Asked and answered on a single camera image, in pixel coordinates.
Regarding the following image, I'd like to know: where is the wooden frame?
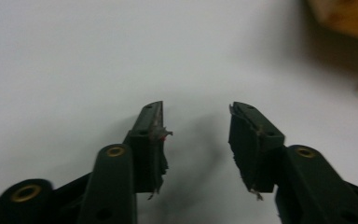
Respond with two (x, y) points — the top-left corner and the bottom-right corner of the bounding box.
(304, 0), (358, 99)

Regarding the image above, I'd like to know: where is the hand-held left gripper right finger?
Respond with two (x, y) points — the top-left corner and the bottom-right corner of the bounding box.
(227, 101), (358, 224)

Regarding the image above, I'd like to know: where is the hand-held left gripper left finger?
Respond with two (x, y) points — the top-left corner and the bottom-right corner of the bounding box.
(76, 100), (173, 224)

